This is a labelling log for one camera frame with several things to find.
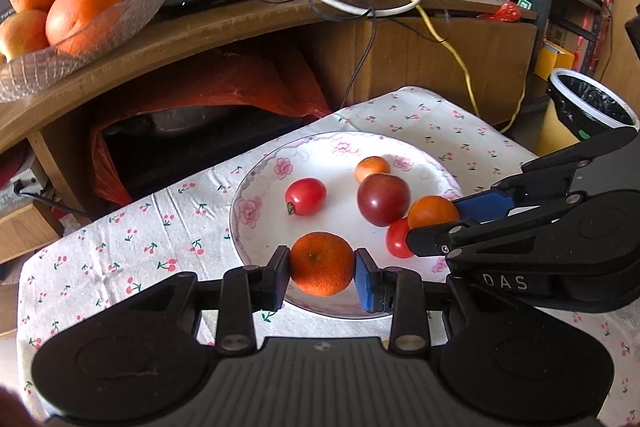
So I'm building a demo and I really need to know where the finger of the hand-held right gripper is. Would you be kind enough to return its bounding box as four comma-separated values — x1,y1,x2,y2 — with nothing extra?
452,126,640,224
405,206,581,265

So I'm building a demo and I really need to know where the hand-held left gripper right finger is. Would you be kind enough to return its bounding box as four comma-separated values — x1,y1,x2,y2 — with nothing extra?
354,248,506,354

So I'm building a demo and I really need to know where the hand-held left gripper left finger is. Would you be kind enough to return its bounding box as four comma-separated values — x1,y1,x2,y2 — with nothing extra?
107,246,292,353

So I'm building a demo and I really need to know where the red tomato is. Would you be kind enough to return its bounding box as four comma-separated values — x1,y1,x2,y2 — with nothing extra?
386,218,416,259
285,177,327,217

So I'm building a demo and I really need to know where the white floral bowl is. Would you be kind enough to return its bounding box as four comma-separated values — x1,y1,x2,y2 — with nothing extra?
229,132,463,320

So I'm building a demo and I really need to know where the small orange tangerine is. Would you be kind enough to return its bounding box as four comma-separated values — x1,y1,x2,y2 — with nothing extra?
355,156,391,184

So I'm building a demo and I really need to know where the yellow trash bin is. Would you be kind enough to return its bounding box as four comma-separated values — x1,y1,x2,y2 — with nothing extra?
537,68,640,155

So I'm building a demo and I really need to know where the black trash bag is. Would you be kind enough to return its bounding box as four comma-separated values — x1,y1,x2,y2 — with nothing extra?
550,74,636,130

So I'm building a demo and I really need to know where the cherry print tablecloth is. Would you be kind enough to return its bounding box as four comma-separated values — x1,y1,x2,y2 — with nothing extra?
17,86,640,427

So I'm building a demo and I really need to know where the yellow box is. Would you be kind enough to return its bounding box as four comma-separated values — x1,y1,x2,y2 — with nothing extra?
534,43,576,80

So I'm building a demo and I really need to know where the wooden television cabinet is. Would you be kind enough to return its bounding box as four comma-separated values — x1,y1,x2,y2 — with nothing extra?
0,0,539,268

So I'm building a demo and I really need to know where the red ornament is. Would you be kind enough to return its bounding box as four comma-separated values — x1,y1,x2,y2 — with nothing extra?
487,1,524,23

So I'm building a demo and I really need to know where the red plastic bag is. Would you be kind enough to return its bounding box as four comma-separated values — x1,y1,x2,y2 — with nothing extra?
89,49,332,208

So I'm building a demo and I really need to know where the dark red clothing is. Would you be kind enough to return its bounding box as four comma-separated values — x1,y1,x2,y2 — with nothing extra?
0,386,38,427

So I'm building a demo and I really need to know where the clear glass fruit dish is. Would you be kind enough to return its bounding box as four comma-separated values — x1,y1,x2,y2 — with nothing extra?
0,0,171,104

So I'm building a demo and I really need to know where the yellow-red apple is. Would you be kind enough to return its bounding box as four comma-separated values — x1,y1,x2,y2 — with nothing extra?
0,9,51,64

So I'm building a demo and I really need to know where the yellow cable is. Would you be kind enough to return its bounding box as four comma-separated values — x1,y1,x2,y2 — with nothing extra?
167,0,528,135

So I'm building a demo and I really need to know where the black cable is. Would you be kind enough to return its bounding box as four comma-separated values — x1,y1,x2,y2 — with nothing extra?
340,0,377,110

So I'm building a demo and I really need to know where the white wall socket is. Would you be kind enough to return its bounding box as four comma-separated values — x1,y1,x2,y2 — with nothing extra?
10,159,51,198

